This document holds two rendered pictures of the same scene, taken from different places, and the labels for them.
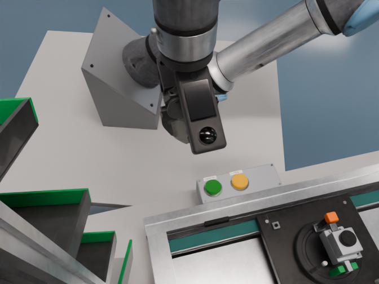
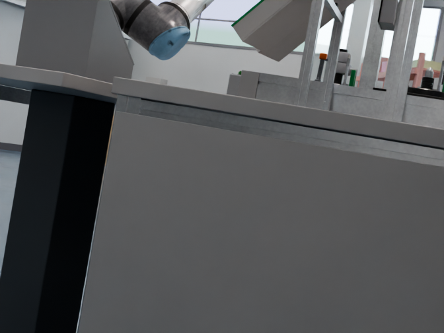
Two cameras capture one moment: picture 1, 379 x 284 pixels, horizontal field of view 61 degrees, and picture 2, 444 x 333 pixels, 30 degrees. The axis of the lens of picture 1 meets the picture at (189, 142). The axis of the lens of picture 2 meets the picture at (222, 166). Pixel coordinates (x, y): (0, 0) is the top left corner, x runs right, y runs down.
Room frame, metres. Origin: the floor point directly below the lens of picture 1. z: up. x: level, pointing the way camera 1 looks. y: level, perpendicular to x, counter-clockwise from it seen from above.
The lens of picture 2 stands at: (-0.68, 1.88, 0.78)
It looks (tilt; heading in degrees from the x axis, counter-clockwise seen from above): 2 degrees down; 298
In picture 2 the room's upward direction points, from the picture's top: 10 degrees clockwise
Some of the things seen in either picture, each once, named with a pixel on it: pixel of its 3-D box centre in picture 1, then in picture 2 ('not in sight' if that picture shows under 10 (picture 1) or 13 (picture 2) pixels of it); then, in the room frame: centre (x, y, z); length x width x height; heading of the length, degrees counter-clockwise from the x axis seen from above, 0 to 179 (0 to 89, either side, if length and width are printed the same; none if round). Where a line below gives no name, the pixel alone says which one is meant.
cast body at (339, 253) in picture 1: (344, 247); (343, 61); (0.17, -0.30, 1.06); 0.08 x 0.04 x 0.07; 14
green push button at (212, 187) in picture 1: (212, 187); not in sight; (0.34, -0.06, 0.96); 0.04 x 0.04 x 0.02
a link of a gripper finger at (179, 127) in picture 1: (177, 121); not in sight; (0.33, 0.02, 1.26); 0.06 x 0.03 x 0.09; 13
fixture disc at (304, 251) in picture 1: (326, 252); not in sight; (0.18, -0.30, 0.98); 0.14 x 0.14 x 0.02
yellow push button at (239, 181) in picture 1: (239, 182); not in sight; (0.36, -0.13, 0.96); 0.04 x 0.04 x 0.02
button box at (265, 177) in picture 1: (238, 187); (249, 90); (0.36, -0.13, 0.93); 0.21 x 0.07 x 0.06; 104
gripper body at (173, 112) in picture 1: (185, 74); not in sight; (0.34, 0.01, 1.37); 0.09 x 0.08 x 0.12; 13
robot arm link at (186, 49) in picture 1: (183, 32); not in sight; (0.33, 0.01, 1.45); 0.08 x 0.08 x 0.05
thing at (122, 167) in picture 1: (145, 109); (88, 92); (0.69, 0.15, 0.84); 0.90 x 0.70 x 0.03; 85
